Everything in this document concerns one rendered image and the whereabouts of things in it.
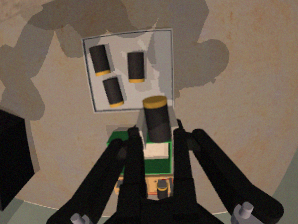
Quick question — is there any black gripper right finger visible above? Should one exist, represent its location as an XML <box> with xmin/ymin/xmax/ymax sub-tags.
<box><xmin>168</xmin><ymin>106</ymin><xmax>284</xmax><ymax>224</ymax></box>

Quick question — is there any green open-top box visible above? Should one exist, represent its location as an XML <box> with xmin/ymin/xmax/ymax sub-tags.
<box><xmin>107</xmin><ymin>130</ymin><xmax>172</xmax><ymax>174</ymax></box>

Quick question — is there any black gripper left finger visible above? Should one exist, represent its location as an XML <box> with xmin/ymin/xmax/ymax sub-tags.
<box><xmin>46</xmin><ymin>109</ymin><xmax>147</xmax><ymax>224</ymax></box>

